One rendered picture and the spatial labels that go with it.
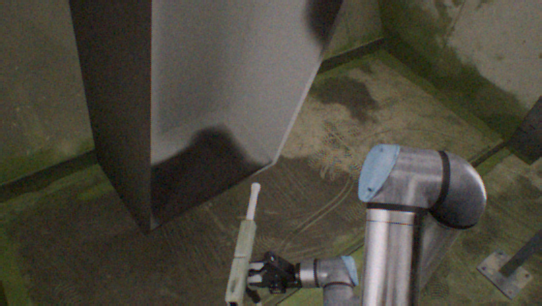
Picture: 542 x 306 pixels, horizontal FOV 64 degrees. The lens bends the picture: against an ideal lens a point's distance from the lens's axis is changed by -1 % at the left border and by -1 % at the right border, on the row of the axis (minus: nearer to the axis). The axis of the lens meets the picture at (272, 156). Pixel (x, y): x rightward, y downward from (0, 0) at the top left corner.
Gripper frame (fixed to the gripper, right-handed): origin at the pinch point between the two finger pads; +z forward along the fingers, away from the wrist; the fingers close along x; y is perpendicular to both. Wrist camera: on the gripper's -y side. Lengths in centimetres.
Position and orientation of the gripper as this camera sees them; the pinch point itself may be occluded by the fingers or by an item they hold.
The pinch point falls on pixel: (240, 274)
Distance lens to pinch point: 146.0
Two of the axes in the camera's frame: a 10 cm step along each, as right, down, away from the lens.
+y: 2.8, 7.2, 6.4
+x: 1.0, -6.8, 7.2
